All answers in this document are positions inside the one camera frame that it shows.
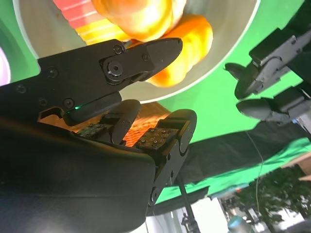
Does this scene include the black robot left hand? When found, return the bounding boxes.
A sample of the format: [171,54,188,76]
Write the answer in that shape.
[225,14,311,127]

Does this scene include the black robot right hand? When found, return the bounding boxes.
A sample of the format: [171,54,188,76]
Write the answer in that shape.
[0,37,197,233]

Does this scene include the grey round bowl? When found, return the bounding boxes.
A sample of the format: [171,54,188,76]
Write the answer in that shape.
[12,0,262,105]

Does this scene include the oblong orange striped bread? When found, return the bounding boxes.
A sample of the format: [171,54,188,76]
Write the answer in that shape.
[147,14,214,88]

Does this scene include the orange wicker basket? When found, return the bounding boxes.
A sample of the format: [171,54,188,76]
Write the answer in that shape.
[38,101,171,149]

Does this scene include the yellow cake slice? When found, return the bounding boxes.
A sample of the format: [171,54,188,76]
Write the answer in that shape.
[74,18,132,46]

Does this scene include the pink cake slice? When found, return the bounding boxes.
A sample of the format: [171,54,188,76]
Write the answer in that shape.
[54,0,107,29]

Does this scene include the green tablecloth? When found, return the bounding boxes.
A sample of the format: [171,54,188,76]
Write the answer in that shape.
[0,0,311,202]

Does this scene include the black metal pole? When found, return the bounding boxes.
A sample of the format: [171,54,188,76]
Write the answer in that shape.
[178,174,200,233]

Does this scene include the green leafy plants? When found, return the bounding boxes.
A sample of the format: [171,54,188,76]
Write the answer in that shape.
[233,167,311,219]

